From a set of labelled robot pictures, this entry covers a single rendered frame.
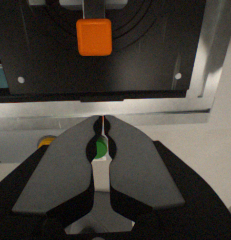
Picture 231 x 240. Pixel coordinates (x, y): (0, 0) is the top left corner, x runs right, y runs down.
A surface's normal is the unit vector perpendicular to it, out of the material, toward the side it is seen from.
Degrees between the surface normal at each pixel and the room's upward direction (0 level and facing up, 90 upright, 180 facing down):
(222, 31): 0
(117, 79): 0
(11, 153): 0
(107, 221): 90
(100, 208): 90
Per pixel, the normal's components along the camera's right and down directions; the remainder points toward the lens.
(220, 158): 0.06, 0.49
